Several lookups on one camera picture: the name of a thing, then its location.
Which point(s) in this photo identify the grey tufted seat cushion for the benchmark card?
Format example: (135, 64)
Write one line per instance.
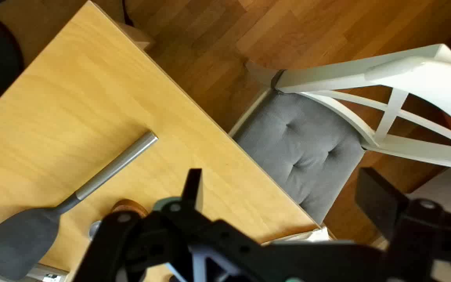
(298, 150)

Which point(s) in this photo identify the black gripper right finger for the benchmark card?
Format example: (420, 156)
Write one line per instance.
(382, 200)

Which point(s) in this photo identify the metal spoon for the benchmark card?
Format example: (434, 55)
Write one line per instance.
(94, 227)

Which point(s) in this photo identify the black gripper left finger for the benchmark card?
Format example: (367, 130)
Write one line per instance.
(191, 188)

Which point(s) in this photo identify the light wooden table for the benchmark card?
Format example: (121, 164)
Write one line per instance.
(89, 103)

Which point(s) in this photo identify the small brown glass jar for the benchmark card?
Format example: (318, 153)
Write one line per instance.
(128, 205)

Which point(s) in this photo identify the white wooden cross-back chair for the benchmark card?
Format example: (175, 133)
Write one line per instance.
(418, 78)

